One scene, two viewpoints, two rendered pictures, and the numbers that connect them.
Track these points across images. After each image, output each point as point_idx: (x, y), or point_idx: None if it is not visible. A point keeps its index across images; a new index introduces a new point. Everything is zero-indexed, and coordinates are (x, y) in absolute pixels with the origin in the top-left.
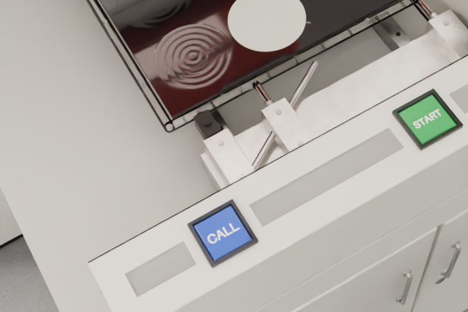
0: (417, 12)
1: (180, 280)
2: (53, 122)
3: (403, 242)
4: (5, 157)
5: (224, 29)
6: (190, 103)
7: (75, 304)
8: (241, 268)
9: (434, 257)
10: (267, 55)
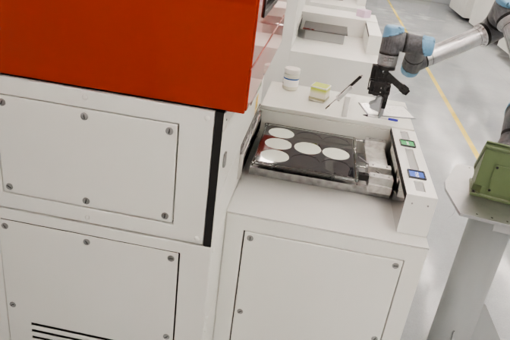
0: None
1: (426, 185)
2: (312, 210)
3: None
4: (315, 223)
5: (332, 158)
6: (352, 173)
7: (390, 237)
8: (429, 177)
9: None
10: (349, 158)
